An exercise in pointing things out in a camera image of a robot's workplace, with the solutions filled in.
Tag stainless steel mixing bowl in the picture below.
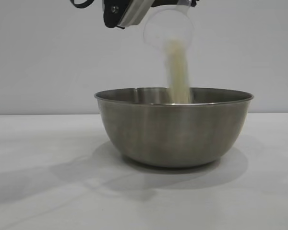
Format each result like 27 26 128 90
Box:
94 87 255 169

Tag white rice grains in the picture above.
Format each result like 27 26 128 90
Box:
163 40 194 105

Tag clear plastic measuring cup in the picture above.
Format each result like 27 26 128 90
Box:
141 0 195 53

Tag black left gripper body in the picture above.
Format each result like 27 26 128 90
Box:
155 0 181 6

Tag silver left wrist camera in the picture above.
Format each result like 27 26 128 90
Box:
101 0 157 29

